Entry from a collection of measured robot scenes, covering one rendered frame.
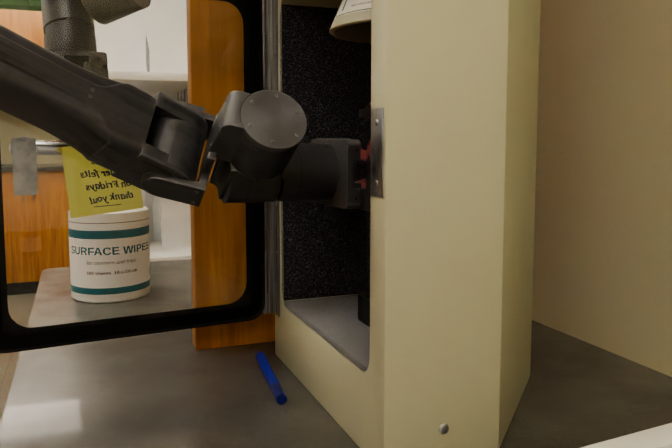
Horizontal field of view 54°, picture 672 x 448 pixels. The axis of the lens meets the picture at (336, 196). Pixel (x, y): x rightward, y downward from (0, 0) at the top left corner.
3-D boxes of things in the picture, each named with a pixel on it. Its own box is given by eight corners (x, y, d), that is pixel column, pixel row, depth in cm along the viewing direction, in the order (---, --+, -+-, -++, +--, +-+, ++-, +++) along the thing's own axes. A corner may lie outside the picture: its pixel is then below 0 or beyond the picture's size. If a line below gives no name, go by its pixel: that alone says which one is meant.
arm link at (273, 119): (160, 114, 64) (138, 191, 60) (176, 41, 55) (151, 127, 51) (279, 148, 67) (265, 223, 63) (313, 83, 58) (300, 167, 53)
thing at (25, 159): (38, 195, 67) (36, 138, 66) (14, 196, 66) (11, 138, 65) (37, 193, 68) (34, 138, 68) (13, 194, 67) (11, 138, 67)
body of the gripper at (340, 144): (326, 139, 71) (259, 138, 68) (366, 139, 62) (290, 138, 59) (325, 200, 72) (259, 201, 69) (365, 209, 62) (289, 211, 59)
